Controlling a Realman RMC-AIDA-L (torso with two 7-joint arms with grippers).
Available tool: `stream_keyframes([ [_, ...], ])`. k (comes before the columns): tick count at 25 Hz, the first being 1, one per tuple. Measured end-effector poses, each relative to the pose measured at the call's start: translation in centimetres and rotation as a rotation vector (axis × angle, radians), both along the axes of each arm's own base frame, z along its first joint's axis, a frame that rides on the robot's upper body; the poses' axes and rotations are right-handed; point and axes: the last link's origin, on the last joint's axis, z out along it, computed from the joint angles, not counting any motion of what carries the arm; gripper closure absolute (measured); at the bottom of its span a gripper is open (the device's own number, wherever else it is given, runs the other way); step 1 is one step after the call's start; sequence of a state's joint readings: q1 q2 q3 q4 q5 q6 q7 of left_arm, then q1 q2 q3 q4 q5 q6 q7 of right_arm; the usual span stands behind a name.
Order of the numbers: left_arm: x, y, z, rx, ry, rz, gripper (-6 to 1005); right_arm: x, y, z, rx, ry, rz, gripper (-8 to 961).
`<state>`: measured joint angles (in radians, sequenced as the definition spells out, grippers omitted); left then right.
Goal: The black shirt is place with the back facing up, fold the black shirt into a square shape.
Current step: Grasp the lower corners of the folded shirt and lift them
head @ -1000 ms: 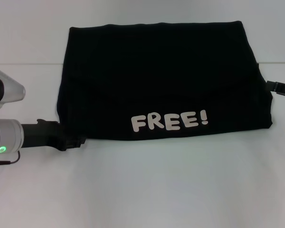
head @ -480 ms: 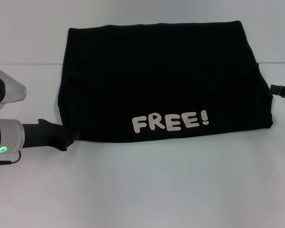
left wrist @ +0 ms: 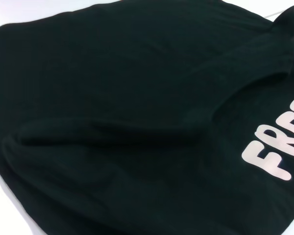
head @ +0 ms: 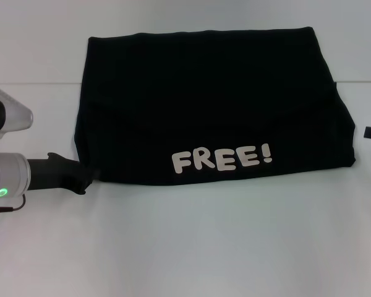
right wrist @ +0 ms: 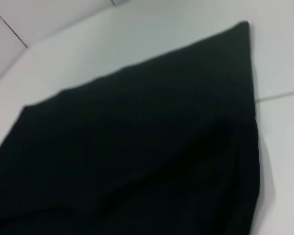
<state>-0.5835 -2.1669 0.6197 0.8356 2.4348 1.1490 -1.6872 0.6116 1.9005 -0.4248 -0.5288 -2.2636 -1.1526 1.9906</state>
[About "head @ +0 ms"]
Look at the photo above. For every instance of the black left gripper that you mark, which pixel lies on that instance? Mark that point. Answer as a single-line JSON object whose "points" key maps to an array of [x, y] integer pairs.
{"points": [[58, 174]]}

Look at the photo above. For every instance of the black t-shirt with FREE print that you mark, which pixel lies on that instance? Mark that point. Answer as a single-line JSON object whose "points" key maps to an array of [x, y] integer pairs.
{"points": [[210, 102]]}

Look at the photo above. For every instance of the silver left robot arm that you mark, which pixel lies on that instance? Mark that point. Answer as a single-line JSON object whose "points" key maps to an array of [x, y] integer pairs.
{"points": [[9, 179]]}

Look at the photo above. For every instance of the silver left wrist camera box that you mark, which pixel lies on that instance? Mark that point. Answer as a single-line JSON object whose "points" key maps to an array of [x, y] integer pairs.
{"points": [[12, 114]]}

